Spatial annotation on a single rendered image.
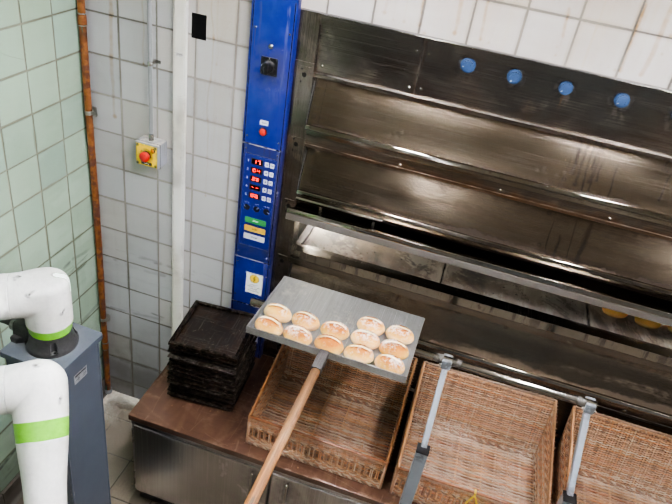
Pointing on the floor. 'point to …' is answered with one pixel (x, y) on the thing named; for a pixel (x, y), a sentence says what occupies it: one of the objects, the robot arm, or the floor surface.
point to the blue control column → (262, 99)
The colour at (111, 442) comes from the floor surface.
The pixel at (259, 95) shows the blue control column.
